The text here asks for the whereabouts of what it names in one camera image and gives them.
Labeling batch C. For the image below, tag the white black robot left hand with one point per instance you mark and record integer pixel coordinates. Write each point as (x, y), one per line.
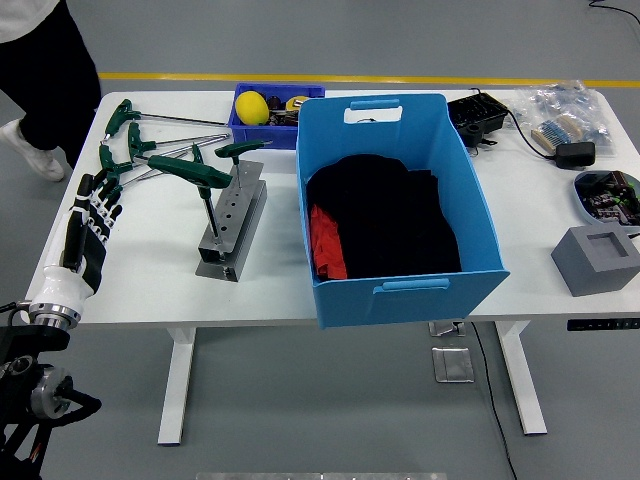
(67, 285)

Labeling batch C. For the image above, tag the grey metal tool holder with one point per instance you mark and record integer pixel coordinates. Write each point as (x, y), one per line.
(245, 220)

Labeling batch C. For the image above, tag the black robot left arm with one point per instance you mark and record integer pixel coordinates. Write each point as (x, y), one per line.
(22, 380)

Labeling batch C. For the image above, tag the white table leg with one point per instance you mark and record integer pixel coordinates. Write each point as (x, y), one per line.
(525, 390)
(175, 390)

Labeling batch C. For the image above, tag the person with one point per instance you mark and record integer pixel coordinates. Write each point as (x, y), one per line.
(50, 75)

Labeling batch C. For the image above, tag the dark blue plastic bin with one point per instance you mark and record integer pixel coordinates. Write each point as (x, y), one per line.
(260, 135)

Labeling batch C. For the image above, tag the yellow lemon-shaped ball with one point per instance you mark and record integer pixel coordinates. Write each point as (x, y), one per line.
(251, 107)

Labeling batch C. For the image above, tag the red cloth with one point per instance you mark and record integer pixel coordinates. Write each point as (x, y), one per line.
(327, 240)

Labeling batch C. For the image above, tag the yellow tape measure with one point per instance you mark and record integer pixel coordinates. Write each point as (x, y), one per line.
(295, 103)

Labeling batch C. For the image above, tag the light blue plastic crate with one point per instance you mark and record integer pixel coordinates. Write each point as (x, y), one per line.
(390, 300)

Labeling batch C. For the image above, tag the black cloth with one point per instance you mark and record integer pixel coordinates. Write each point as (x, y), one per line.
(395, 220)

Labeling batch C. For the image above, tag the silver floor plate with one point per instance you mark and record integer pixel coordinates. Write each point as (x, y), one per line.
(445, 328)
(452, 365)

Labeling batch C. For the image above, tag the black plastic tray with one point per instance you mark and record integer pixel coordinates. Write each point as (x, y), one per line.
(475, 115)

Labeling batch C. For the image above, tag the tan resistor strip bundle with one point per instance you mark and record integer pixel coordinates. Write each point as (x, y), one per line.
(555, 131)

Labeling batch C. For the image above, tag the grey foam block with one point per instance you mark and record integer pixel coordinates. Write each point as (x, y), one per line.
(585, 275)

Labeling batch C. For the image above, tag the black power adapter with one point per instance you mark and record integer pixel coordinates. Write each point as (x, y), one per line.
(575, 155)

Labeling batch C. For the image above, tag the clear plastic parts bags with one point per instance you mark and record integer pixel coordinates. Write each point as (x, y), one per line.
(565, 100)

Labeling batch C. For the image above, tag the black table control panel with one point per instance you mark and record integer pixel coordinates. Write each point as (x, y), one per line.
(602, 324)

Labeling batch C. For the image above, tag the pale blue tray with electronics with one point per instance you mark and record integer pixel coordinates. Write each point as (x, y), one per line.
(607, 197)

